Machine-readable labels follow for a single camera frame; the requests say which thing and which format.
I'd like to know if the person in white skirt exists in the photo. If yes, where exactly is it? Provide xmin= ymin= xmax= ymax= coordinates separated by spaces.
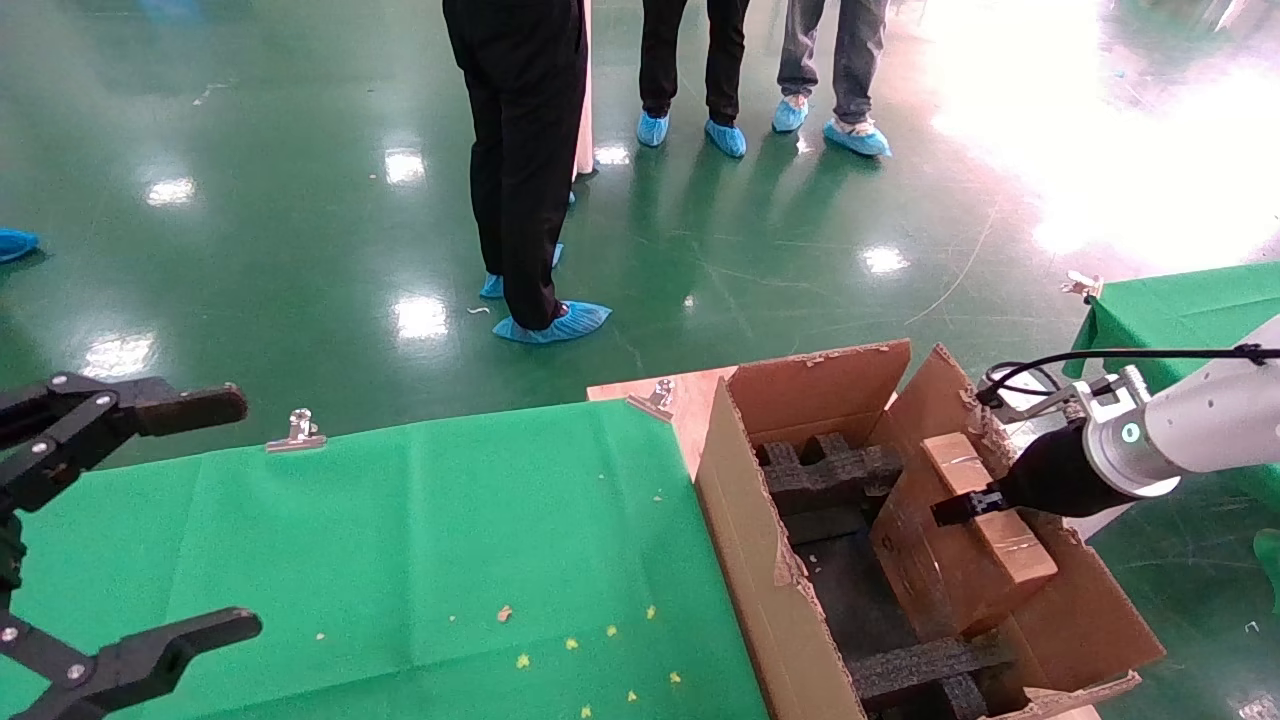
xmin=573 ymin=0 xmax=597 ymax=183

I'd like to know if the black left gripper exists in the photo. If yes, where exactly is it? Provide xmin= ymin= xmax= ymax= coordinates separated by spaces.
xmin=0 ymin=373 xmax=265 ymax=720

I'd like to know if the person in grey jeans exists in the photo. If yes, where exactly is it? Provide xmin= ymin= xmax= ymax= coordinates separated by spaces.
xmin=778 ymin=0 xmax=889 ymax=126

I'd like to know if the white table leg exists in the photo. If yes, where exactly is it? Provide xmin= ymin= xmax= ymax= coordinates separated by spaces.
xmin=1075 ymin=503 xmax=1136 ymax=543

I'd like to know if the person in black trousers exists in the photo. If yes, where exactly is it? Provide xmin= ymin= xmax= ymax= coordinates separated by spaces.
xmin=443 ymin=0 xmax=588 ymax=331
xmin=640 ymin=0 xmax=751 ymax=126

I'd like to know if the small green table cloth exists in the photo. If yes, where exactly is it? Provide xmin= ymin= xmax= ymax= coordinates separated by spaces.
xmin=1062 ymin=262 xmax=1280 ymax=511

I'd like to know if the small brown cardboard box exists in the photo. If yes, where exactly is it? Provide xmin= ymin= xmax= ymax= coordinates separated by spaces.
xmin=868 ymin=432 xmax=1059 ymax=641

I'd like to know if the large open cardboard carton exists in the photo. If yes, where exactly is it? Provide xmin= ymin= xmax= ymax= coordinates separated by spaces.
xmin=690 ymin=340 xmax=1166 ymax=720

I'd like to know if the black foam insert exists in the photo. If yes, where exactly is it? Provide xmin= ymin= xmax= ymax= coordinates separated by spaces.
xmin=755 ymin=432 xmax=907 ymax=517
xmin=850 ymin=635 xmax=1016 ymax=720

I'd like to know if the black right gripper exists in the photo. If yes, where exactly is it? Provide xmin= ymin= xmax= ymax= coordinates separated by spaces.
xmin=931 ymin=424 xmax=1114 ymax=528

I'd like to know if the green object at edge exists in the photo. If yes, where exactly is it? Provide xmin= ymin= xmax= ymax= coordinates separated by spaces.
xmin=1253 ymin=530 xmax=1280 ymax=611

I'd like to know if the large green table cloth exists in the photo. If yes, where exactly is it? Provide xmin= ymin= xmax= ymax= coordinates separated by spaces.
xmin=0 ymin=400 xmax=771 ymax=720

